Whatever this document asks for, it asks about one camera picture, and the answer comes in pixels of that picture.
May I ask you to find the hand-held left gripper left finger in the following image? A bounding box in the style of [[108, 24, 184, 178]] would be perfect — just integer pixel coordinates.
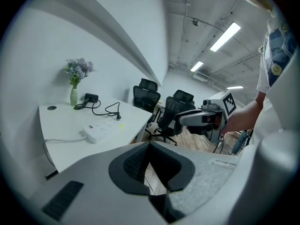
[[28, 141, 169, 225]]

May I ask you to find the white ribbed vase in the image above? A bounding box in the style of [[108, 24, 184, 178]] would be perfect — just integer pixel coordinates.
[[70, 87, 78, 106]]

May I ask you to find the white ceiling air conditioner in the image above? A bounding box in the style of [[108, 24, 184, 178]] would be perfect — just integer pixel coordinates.
[[192, 72, 210, 82]]

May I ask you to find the person's right forearm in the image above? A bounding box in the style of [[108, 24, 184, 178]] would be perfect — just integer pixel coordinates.
[[221, 91, 267, 135]]

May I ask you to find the purple artificial flower bouquet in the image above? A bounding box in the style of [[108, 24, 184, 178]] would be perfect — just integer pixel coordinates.
[[64, 57, 97, 89]]

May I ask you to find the black power cord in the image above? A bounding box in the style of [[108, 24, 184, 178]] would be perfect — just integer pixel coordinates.
[[74, 99, 121, 117]]

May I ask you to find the black mesh office chair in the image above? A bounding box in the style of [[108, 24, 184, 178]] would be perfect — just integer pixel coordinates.
[[133, 78, 161, 117], [172, 89, 195, 105], [144, 96, 196, 146]]

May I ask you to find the white printed t-shirt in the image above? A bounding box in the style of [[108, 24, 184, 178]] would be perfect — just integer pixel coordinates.
[[256, 7, 297, 95]]

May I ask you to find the white power strip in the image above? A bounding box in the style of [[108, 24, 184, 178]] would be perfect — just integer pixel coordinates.
[[79, 119, 126, 144]]

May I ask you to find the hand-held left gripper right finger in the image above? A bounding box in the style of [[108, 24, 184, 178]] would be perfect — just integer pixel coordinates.
[[150, 141, 240, 222]]

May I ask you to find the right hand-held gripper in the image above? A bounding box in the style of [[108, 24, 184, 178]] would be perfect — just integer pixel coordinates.
[[175, 90, 237, 145]]

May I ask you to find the black hair dryer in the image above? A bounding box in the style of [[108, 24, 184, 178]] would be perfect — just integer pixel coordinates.
[[82, 93, 100, 105]]

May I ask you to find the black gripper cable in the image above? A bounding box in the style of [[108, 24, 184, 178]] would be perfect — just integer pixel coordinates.
[[212, 136, 225, 154]]

